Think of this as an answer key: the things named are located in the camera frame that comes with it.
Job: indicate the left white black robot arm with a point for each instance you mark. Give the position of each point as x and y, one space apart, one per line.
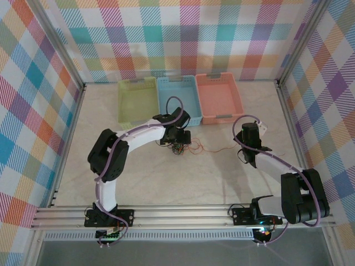
141 135

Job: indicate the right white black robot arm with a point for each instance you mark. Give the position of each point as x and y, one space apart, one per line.
277 163

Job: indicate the blue plastic basket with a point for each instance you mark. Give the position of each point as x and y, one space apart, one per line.
191 97

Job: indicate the green plastic basket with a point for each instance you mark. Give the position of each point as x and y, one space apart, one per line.
136 102

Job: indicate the pink plastic basket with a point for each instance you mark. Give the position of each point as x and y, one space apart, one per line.
219 97

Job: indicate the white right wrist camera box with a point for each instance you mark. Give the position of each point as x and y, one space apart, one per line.
263 128

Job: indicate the aluminium table side rail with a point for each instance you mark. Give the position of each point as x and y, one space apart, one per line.
68 144
289 122

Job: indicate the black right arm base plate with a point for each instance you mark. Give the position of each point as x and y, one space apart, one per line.
241 216

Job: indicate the aluminium mounting rail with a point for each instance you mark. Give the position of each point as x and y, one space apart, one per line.
180 216

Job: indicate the aluminium frame post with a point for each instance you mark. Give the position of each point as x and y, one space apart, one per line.
55 44
305 41

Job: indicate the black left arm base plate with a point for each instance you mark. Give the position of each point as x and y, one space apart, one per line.
126 216

